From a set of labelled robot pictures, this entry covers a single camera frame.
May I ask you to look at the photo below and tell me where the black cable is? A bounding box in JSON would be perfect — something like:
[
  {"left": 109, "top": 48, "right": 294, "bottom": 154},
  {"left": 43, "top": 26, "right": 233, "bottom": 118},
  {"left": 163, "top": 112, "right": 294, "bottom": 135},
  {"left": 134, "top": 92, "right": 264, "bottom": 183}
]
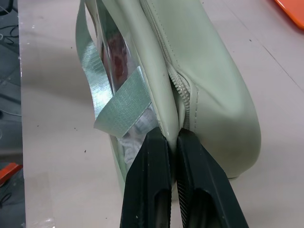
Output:
[{"left": 0, "top": 23, "right": 19, "bottom": 46}]

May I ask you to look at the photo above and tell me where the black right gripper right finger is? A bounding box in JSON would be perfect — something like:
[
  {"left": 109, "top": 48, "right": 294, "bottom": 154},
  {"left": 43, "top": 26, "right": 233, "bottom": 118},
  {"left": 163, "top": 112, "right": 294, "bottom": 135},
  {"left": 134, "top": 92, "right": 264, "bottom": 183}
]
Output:
[{"left": 175, "top": 130, "right": 250, "bottom": 228}]

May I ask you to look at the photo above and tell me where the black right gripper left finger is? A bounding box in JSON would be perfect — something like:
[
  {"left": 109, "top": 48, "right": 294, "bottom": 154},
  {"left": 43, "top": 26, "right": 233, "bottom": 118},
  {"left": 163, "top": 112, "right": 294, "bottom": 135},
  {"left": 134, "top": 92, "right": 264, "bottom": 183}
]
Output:
[{"left": 121, "top": 127, "right": 173, "bottom": 228}]

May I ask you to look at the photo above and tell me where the pale green webbing strap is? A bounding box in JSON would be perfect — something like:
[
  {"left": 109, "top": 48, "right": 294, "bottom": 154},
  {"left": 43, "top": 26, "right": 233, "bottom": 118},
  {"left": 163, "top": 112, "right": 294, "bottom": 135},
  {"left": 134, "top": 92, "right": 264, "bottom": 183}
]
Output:
[{"left": 75, "top": 2, "right": 152, "bottom": 138}]

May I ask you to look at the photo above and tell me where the pale green zip pouch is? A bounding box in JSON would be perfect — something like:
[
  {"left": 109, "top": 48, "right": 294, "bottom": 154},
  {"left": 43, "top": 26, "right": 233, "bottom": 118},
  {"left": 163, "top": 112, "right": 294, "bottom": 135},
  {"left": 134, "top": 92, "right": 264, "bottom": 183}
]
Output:
[{"left": 84, "top": 0, "right": 262, "bottom": 205}]

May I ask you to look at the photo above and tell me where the orange plastic tray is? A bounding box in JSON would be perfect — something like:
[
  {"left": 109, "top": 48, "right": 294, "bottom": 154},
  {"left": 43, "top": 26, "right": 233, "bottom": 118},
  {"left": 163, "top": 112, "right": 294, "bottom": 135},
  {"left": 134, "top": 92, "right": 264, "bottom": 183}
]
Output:
[{"left": 273, "top": 0, "right": 304, "bottom": 30}]

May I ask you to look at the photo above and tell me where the orange and black object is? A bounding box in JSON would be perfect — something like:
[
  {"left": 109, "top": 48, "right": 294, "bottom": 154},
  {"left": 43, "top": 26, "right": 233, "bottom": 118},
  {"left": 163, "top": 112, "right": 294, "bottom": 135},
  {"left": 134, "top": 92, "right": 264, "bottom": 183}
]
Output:
[{"left": 0, "top": 163, "right": 23, "bottom": 188}]

